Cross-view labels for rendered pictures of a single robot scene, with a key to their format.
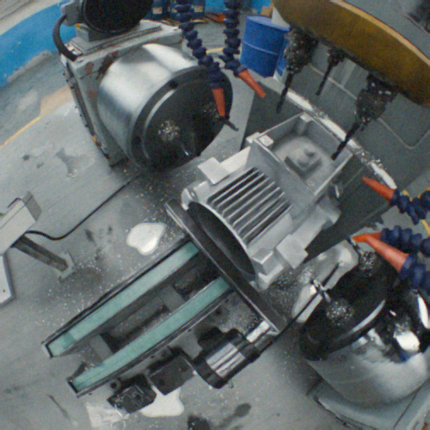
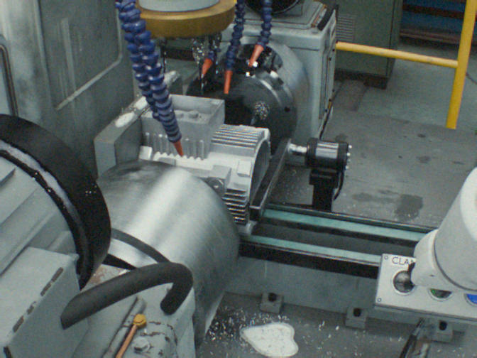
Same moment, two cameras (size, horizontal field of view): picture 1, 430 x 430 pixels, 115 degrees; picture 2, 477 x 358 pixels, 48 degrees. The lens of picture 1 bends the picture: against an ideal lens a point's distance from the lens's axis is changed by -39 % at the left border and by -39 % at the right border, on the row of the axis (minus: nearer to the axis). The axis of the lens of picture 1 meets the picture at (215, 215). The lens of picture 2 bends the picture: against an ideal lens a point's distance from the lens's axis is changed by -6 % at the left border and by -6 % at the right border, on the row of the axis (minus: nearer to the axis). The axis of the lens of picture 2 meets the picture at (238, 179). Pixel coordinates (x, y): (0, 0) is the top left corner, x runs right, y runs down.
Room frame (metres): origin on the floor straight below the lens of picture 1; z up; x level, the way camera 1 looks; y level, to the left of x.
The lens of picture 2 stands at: (0.48, 0.77, 1.56)
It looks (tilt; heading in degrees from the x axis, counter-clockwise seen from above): 32 degrees down; 247
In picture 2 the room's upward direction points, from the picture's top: straight up
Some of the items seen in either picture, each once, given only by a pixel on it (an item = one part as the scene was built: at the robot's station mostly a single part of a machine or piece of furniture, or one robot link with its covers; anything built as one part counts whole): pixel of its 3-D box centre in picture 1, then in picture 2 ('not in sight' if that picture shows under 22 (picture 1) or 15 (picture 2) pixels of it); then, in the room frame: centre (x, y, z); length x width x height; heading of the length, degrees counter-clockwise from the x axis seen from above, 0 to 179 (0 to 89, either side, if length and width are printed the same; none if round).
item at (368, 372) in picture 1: (385, 337); (253, 92); (-0.03, -0.34, 1.04); 0.41 x 0.25 x 0.25; 51
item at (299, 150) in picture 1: (299, 162); (184, 126); (0.21, -0.10, 1.11); 0.12 x 0.11 x 0.07; 141
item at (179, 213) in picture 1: (222, 266); (272, 175); (0.07, -0.02, 1.01); 0.26 x 0.04 x 0.03; 51
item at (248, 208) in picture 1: (264, 207); (206, 174); (0.18, -0.08, 1.01); 0.20 x 0.19 x 0.19; 141
